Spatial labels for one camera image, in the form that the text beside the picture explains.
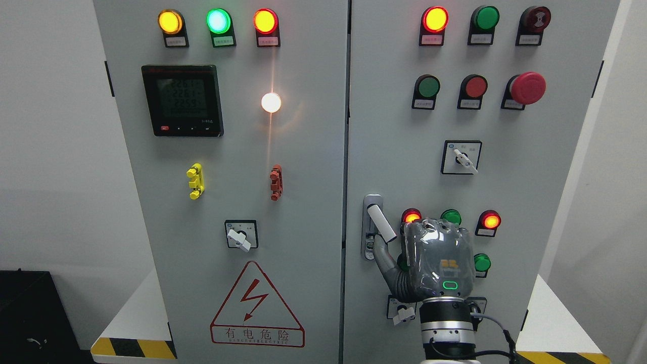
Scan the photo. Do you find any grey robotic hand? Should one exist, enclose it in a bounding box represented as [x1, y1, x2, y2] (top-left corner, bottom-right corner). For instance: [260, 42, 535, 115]
[374, 218, 476, 303]

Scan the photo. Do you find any silver cabinet door handle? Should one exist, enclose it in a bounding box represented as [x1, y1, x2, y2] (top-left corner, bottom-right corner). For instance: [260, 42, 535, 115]
[361, 194, 397, 261]

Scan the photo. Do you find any right grey cabinet door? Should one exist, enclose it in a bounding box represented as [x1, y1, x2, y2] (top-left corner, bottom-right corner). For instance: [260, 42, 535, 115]
[342, 1, 620, 363]

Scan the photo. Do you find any grey cabinet door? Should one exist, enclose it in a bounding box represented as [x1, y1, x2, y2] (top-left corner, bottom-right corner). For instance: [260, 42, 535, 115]
[342, 1, 620, 363]
[94, 1, 348, 363]

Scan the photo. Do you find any left grey cabinet door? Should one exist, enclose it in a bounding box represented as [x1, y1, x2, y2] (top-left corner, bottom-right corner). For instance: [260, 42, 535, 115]
[94, 1, 348, 363]

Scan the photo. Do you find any red lit lamp left door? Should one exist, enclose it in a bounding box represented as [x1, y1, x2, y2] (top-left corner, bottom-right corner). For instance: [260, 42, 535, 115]
[253, 8, 281, 48]

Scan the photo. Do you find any green lamp middle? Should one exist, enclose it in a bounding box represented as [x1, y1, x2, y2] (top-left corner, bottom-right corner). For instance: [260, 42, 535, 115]
[440, 209, 462, 225]

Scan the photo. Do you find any green push button lower right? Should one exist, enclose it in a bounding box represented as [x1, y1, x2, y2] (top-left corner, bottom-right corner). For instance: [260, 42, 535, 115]
[474, 253, 492, 278]

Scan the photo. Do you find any green push button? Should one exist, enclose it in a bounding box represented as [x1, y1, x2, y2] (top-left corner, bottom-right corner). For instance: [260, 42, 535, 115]
[411, 74, 441, 110]
[474, 253, 492, 278]

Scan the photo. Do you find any red lit lamp middle left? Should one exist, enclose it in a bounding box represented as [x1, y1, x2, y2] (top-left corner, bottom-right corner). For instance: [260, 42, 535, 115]
[401, 208, 422, 225]

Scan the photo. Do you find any red lit lamp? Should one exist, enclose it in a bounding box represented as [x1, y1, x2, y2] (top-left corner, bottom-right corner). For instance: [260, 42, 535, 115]
[419, 6, 449, 47]
[475, 210, 501, 237]
[401, 208, 422, 225]

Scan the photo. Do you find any red lit lamp middle right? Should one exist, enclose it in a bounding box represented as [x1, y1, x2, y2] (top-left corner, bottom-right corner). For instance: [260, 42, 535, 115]
[475, 210, 501, 237]

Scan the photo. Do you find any white platform with hazard stripes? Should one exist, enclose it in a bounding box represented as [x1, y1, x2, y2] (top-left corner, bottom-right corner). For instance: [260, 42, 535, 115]
[90, 271, 611, 363]

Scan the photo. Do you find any green push button upper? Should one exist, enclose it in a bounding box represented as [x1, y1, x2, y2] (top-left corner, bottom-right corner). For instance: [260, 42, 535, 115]
[411, 74, 441, 110]

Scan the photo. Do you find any red push button upper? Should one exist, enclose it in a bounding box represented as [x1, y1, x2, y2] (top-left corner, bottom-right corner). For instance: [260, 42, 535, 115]
[457, 74, 488, 110]

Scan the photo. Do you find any red terminal connector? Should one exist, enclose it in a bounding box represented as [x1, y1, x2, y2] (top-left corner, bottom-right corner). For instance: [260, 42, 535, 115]
[269, 164, 284, 201]

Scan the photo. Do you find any red emergency stop button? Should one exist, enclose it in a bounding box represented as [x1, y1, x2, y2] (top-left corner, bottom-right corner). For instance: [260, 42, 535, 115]
[501, 72, 547, 111]

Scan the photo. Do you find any red electric hazard warning sticker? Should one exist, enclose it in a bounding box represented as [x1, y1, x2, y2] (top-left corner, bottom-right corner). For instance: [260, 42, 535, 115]
[210, 261, 305, 348]

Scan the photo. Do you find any white lit indicator lamp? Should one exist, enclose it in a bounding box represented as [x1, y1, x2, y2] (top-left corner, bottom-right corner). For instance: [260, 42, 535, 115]
[261, 92, 282, 114]

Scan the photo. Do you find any red lit lamp right top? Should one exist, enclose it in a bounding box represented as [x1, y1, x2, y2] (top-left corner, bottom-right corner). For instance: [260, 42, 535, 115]
[419, 6, 449, 47]

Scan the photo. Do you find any green lamp right top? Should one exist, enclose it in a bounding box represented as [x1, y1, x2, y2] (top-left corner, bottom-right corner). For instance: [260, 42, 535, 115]
[468, 6, 500, 46]

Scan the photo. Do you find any dark red buzzer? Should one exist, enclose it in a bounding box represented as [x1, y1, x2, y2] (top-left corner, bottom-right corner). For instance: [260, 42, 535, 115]
[516, 6, 551, 47]

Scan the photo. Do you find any yellow terminal connector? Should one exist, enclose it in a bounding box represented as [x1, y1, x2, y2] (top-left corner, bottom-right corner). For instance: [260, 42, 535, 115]
[186, 163, 204, 200]

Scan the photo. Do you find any black digital power meter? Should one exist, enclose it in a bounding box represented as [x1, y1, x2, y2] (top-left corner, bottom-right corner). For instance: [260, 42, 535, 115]
[141, 65, 224, 138]

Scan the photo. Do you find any green lit indicator lamp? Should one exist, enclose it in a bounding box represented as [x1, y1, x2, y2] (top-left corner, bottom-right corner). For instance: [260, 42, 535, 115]
[205, 8, 237, 48]

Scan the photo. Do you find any yellow indicator lamp top left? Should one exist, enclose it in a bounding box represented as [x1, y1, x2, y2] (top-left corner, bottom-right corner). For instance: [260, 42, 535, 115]
[158, 9, 190, 48]

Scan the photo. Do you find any black box at left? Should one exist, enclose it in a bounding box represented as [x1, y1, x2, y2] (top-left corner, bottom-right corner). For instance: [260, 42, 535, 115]
[1, 269, 81, 363]

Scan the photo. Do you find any black knob selector switch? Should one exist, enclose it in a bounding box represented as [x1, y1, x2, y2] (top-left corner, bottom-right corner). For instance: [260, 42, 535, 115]
[466, 297, 487, 314]

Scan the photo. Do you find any lower white rotary selector switch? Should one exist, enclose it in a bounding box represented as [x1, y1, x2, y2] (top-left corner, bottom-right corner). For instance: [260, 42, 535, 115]
[386, 294, 418, 326]

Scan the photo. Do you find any upper right rotary selector switch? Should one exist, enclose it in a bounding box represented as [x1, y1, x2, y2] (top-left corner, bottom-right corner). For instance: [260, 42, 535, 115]
[441, 139, 482, 175]

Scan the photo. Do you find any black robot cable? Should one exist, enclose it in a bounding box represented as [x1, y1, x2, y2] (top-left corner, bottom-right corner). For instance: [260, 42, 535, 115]
[430, 313, 517, 364]

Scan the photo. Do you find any left door rotary selector switch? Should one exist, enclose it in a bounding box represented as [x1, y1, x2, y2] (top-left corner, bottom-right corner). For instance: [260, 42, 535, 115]
[224, 219, 259, 252]

